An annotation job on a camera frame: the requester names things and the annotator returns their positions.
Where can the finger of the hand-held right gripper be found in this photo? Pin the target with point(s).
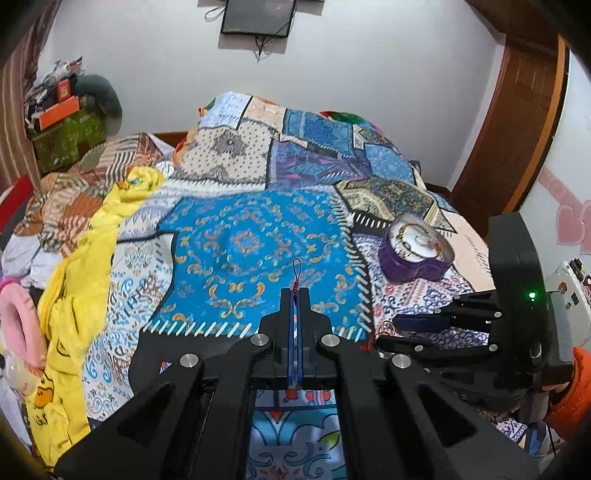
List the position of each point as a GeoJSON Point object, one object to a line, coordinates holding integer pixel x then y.
{"type": "Point", "coordinates": [415, 322]}
{"type": "Point", "coordinates": [438, 353]}

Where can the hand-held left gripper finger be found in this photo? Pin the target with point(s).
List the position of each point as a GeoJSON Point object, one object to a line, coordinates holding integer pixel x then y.
{"type": "Point", "coordinates": [290, 332]}
{"type": "Point", "coordinates": [301, 332]}

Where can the purple heart-shaped tin box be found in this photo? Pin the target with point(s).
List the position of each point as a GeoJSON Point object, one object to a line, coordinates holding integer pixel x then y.
{"type": "Point", "coordinates": [406, 267]}

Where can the person's right forearm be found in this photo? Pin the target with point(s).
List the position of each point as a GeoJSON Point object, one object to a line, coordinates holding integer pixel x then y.
{"type": "Point", "coordinates": [575, 392]}

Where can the patchwork printed blanket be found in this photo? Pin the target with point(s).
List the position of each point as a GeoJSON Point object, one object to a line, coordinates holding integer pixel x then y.
{"type": "Point", "coordinates": [249, 240]}

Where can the wooden door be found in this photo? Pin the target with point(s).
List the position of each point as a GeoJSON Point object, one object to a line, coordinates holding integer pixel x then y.
{"type": "Point", "coordinates": [508, 138]}

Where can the white heart-sticker sliding door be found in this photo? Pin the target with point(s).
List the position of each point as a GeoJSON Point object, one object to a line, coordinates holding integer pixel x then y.
{"type": "Point", "coordinates": [572, 152]}

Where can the yellow duck blanket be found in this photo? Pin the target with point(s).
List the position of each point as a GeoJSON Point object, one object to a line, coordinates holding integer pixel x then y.
{"type": "Point", "coordinates": [74, 300]}

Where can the green red cloth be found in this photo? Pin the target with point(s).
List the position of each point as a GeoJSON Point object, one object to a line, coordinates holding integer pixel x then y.
{"type": "Point", "coordinates": [341, 116]}

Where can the orange striped blanket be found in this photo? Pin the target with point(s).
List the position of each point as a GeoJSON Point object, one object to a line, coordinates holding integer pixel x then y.
{"type": "Point", "coordinates": [92, 184]}

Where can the pink plush slipper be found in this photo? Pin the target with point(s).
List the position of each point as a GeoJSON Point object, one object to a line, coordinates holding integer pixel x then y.
{"type": "Point", "coordinates": [18, 318]}

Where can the green patterned cabinet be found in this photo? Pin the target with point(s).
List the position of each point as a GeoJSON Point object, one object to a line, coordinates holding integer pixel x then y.
{"type": "Point", "coordinates": [69, 141]}

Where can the grey green cushion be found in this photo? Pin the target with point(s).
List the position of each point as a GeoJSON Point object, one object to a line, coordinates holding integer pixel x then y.
{"type": "Point", "coordinates": [104, 99]}

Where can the red white box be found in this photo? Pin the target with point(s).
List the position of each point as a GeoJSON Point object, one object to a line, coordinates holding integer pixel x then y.
{"type": "Point", "coordinates": [14, 198]}

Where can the orange box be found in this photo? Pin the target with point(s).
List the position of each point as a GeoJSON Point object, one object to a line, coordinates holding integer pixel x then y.
{"type": "Point", "coordinates": [57, 113]}

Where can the small red box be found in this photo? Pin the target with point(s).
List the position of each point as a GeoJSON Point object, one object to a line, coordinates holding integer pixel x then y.
{"type": "Point", "coordinates": [64, 90]}

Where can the pile of crumpled clutter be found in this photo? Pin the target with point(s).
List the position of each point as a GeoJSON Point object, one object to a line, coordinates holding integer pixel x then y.
{"type": "Point", "coordinates": [51, 78]}

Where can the striped brown curtain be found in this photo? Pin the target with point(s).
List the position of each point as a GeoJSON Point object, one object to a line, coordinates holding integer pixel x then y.
{"type": "Point", "coordinates": [18, 92]}

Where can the small black wall monitor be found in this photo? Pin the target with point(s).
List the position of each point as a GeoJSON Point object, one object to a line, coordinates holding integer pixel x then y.
{"type": "Point", "coordinates": [258, 16]}

